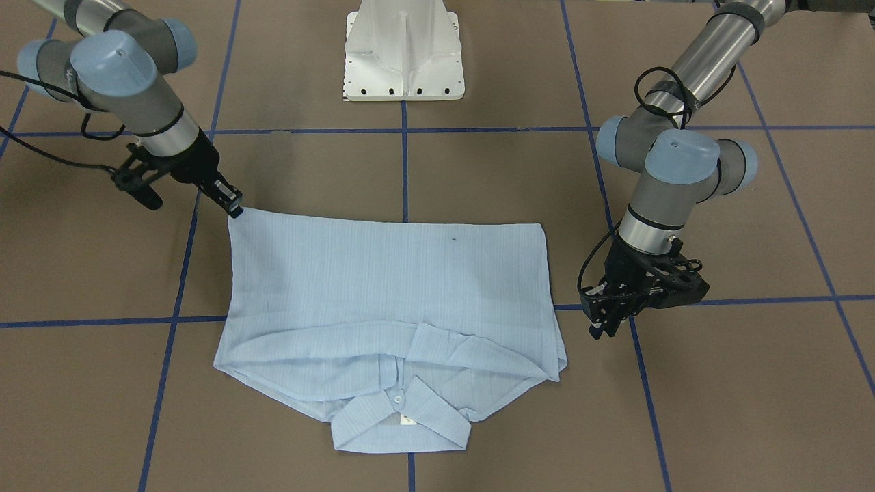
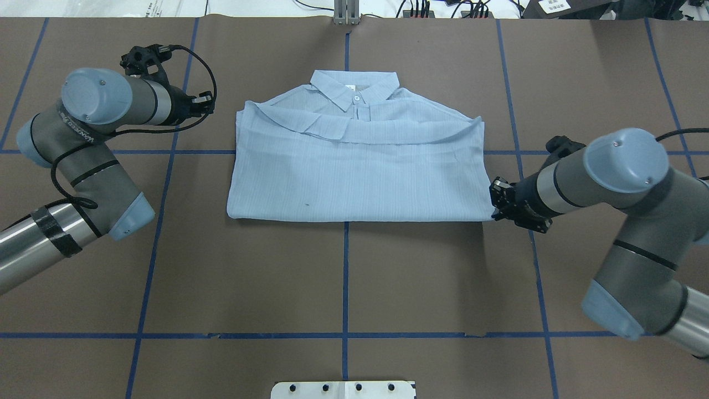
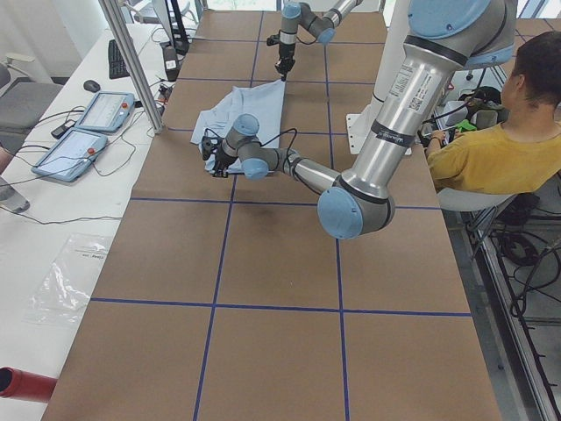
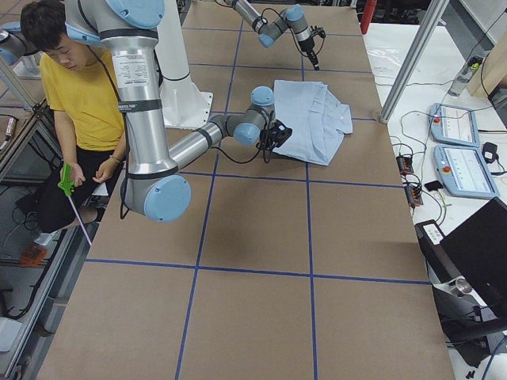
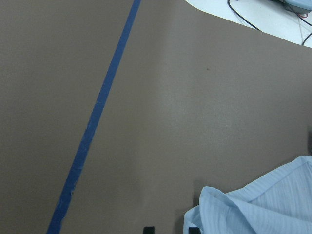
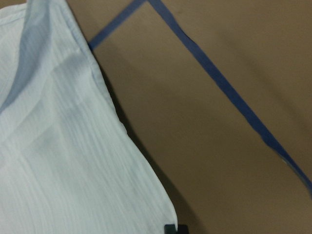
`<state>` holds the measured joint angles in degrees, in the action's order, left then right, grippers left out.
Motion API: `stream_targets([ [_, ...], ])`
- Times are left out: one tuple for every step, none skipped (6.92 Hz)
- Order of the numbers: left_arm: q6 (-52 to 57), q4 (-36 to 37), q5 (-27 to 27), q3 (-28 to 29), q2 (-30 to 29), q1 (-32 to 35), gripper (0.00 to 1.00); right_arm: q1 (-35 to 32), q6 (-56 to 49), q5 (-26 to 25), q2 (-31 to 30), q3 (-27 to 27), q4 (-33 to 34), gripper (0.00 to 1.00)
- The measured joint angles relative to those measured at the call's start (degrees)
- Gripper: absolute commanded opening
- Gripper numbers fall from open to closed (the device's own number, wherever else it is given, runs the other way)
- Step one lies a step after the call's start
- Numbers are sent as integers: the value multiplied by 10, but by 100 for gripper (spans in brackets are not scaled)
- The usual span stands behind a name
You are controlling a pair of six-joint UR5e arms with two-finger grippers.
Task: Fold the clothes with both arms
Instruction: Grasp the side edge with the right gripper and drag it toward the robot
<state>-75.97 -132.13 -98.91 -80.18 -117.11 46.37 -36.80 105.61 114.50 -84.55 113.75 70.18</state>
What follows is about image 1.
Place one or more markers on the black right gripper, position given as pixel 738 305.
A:
pixel 196 162

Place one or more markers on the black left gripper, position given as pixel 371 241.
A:
pixel 627 265

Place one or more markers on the light blue button shirt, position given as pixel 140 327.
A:
pixel 400 336

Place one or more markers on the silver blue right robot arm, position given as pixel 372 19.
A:
pixel 119 67

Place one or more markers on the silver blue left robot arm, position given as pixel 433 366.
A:
pixel 677 169

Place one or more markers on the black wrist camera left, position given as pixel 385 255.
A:
pixel 676 282

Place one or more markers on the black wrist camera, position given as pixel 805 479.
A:
pixel 676 282
pixel 135 176

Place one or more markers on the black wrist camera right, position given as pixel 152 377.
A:
pixel 135 176

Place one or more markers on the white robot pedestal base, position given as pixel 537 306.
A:
pixel 403 51

